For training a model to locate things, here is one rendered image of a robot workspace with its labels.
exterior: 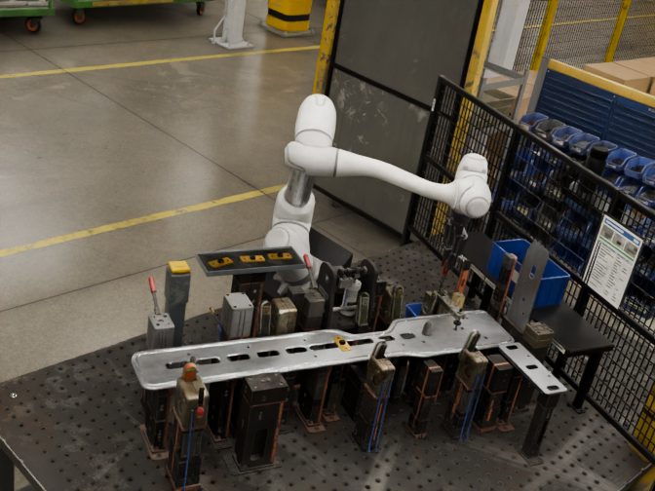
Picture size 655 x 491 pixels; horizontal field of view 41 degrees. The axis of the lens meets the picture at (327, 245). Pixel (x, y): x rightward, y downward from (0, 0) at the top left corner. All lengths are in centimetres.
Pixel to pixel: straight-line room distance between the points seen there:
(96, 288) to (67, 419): 208
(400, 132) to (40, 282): 235
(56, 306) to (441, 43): 265
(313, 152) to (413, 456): 110
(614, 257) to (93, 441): 194
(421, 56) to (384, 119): 51
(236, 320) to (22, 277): 241
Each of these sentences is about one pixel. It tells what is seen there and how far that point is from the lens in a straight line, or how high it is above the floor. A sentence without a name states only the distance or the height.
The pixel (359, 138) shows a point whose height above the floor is 65.
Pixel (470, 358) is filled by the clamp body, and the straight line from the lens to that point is 304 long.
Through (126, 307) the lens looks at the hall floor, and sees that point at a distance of 491.
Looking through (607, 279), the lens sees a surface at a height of 123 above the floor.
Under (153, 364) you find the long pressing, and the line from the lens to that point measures 279.
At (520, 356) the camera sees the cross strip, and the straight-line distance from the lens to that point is 321.
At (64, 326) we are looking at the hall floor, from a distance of 474.
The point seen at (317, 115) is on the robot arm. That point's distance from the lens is 309.
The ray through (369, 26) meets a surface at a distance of 570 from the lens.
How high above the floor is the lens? 265
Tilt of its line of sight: 27 degrees down
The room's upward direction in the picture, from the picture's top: 10 degrees clockwise
